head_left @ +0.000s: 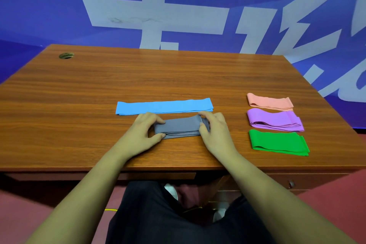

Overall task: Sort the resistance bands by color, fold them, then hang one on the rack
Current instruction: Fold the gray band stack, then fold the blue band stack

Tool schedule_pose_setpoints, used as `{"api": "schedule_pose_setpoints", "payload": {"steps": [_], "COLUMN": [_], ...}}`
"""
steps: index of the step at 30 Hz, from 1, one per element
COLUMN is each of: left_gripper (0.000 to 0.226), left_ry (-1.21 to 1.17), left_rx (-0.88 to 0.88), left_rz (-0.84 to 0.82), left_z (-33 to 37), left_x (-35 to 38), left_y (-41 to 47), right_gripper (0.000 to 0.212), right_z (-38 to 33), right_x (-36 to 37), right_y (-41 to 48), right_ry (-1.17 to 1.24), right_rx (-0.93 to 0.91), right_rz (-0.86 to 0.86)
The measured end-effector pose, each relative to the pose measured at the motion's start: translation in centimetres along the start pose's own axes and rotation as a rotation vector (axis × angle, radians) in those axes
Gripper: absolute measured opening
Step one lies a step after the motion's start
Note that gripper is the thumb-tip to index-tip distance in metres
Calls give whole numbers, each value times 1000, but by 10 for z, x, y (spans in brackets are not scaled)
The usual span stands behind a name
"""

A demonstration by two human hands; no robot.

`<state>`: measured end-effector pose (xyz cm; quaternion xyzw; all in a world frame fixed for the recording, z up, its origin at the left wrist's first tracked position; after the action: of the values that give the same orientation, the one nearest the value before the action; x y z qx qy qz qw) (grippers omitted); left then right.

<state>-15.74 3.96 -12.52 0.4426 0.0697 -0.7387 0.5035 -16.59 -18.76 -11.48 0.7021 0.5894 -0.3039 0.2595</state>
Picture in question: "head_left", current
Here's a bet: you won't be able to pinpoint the brown desk drawer cabinet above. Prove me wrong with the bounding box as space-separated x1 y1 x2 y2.
213 173 351 196

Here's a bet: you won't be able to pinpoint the brown wooden desk drawer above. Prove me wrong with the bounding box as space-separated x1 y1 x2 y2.
4 172 197 181

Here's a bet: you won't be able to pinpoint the green folded elastic band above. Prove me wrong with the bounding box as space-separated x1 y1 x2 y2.
249 129 310 157

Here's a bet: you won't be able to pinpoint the person's right hand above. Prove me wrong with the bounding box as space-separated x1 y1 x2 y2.
198 111 239 164

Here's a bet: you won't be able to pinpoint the blue elastic band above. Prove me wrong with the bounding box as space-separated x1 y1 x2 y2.
116 98 214 116

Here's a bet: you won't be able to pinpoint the purple folded elastic band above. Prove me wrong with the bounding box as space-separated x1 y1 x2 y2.
247 108 305 132

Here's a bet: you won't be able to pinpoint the pink folded elastic band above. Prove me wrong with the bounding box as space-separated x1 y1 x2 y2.
247 93 294 112

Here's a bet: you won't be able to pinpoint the person's left forearm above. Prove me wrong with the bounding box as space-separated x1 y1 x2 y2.
26 148 131 244

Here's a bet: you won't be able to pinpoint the person's black trousers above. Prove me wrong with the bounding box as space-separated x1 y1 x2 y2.
105 180 276 244

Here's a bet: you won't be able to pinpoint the grey elastic band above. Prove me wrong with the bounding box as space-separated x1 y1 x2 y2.
154 115 210 140

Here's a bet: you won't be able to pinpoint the white shoe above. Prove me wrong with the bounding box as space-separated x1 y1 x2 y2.
164 183 180 201
212 202 230 223

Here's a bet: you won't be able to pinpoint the person's left hand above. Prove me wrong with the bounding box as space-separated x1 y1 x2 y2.
113 112 166 164

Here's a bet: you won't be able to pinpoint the person's right forearm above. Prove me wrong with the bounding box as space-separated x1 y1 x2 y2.
221 152 358 244

